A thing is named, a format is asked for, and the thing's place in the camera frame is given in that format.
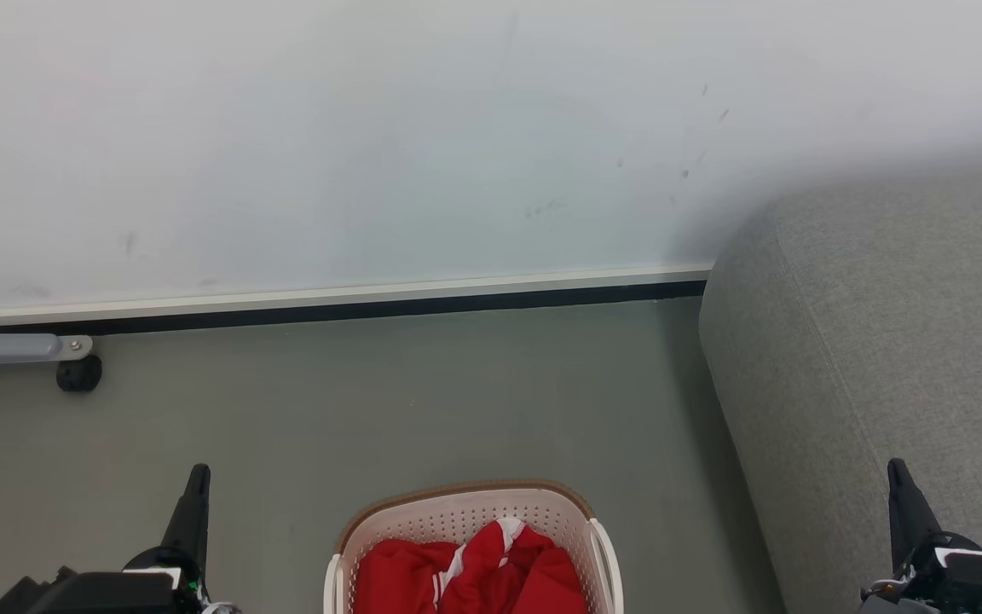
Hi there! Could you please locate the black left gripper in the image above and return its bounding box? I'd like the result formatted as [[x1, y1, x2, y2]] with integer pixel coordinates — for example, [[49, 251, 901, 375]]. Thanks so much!
[[0, 463, 241, 614]]

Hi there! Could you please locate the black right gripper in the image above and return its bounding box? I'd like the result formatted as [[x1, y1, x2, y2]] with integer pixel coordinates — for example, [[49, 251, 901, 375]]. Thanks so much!
[[858, 458, 982, 614]]

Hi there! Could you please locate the red and white garment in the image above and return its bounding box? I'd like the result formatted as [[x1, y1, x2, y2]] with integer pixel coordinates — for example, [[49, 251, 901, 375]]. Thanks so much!
[[353, 517, 590, 614]]

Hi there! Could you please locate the grey fabric sofa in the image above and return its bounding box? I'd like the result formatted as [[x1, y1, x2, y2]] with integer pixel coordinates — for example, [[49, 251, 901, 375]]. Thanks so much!
[[698, 162, 982, 614]]

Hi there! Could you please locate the black caster wheel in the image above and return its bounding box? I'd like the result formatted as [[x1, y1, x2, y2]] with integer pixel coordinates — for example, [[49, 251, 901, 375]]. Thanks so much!
[[56, 354, 103, 393]]

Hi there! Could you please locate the grey metal stand leg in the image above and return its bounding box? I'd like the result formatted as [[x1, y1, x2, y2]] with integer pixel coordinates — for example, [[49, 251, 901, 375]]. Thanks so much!
[[0, 314, 94, 369]]

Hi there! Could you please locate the white and black baseboard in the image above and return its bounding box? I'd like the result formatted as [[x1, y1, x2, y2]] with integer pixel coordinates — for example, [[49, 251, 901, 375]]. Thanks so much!
[[0, 264, 713, 335]]

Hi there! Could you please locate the cream perforated laundry basket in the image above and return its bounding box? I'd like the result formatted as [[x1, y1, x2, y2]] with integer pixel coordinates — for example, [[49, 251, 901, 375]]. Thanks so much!
[[323, 479, 625, 614]]

